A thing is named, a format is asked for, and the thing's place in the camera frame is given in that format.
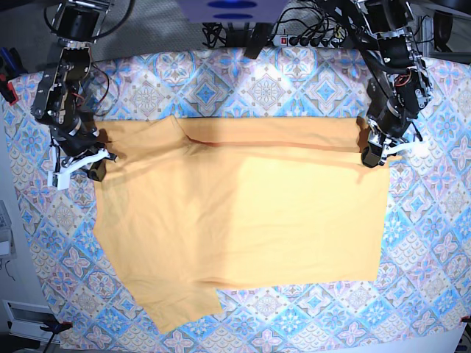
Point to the yellow T-shirt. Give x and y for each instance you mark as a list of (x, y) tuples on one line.
[(194, 205)]

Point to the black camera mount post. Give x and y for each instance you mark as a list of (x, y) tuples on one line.
[(260, 36)]

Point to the red black clamp upper left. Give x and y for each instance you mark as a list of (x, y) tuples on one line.
[(8, 91)]

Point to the white device at left edge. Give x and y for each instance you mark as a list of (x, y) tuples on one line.
[(7, 244)]

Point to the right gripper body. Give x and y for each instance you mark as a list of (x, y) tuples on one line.
[(75, 140)]

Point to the orange black clamp lower left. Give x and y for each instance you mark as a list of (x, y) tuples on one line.
[(55, 327)]

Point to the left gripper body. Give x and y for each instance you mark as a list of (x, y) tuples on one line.
[(389, 125)]

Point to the patterned blue tablecloth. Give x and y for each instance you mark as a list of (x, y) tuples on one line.
[(423, 284)]

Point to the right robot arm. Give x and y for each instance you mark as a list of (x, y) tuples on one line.
[(59, 102)]

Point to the white power strip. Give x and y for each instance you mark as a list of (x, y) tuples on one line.
[(305, 41)]

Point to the blue handled clamp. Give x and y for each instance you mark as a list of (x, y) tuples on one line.
[(12, 62)]

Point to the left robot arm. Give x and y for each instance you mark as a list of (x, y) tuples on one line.
[(406, 74)]

